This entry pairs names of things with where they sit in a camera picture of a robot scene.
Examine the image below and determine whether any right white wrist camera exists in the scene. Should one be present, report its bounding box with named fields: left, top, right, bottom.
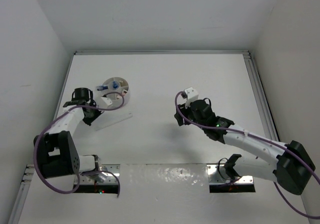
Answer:
left=182, top=87, right=199, bottom=108

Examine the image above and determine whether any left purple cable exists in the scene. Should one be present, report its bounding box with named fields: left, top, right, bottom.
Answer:
left=33, top=92, right=125, bottom=198

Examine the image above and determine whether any aluminium frame rail left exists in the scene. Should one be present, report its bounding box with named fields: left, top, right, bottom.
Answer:
left=8, top=164, right=35, bottom=224

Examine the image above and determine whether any small blue-capped glue bottle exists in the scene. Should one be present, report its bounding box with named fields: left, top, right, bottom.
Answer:
left=108, top=81, right=120, bottom=90

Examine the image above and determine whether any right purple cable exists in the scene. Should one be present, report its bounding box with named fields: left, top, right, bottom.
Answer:
left=174, top=91, right=320, bottom=220

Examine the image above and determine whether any aluminium frame rail right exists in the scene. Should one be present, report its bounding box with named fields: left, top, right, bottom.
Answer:
left=243, top=51, right=280, bottom=141

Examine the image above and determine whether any purple cable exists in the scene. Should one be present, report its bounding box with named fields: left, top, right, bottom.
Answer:
left=174, top=91, right=320, bottom=220
left=33, top=92, right=125, bottom=198

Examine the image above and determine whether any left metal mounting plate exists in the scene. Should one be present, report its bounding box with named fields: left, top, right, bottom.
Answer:
left=75, top=164, right=120, bottom=195

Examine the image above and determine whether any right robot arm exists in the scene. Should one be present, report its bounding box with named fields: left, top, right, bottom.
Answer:
left=174, top=99, right=316, bottom=195

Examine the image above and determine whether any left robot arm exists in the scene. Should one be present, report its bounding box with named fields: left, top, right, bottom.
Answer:
left=36, top=88, right=102, bottom=179

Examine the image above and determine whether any metal mounting plate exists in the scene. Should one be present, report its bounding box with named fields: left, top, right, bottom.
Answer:
left=206, top=163, right=256, bottom=194
left=75, top=164, right=120, bottom=195

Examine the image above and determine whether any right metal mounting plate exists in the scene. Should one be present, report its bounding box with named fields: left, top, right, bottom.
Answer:
left=206, top=163, right=256, bottom=194

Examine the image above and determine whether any white round compartment organizer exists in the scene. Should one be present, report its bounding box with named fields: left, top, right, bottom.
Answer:
left=102, top=77, right=131, bottom=107

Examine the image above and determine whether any clear blue pen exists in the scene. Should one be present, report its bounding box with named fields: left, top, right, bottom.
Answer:
left=96, top=85, right=108, bottom=91

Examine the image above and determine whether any aluminium frame rail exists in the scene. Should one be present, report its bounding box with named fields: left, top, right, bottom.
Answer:
left=243, top=51, right=280, bottom=141
left=8, top=164, right=35, bottom=224

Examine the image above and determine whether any clear plastic ruler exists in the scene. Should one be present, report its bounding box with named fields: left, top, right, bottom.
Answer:
left=93, top=112, right=133, bottom=131

